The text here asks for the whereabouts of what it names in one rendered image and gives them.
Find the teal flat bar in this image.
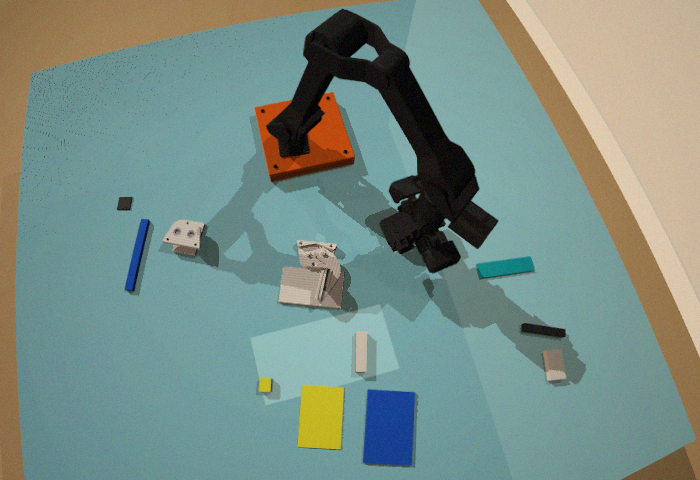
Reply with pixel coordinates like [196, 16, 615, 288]
[476, 256, 535, 279]

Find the yellow rectangular plate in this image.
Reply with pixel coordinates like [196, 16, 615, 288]
[297, 385, 344, 449]

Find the blue long bar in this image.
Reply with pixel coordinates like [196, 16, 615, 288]
[125, 219, 150, 292]

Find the black rectangular bar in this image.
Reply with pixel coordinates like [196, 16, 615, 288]
[522, 323, 566, 338]

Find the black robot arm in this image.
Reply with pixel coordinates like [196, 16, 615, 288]
[266, 9, 499, 254]

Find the small yellow block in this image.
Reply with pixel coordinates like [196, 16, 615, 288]
[259, 378, 273, 392]

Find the blue rectangular plate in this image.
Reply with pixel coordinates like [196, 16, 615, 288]
[363, 390, 415, 465]

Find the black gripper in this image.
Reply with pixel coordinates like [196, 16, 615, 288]
[389, 176, 461, 274]

